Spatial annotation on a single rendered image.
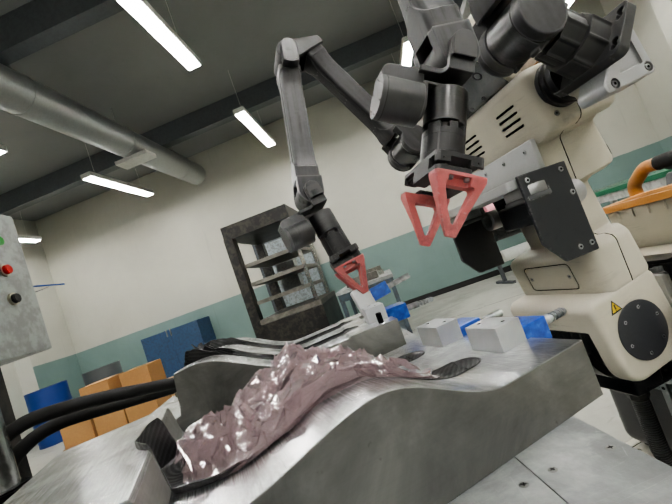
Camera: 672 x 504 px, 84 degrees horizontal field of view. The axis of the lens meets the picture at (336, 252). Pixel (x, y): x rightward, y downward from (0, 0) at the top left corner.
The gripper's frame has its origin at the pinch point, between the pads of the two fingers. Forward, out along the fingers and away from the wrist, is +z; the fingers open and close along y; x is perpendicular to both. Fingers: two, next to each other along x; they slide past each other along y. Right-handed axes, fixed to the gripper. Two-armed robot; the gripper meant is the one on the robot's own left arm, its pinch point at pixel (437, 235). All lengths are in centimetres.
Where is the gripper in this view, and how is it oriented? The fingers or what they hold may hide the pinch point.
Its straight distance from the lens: 49.7
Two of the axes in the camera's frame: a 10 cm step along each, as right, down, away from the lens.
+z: -1.1, 9.8, -1.6
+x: 9.7, 1.4, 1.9
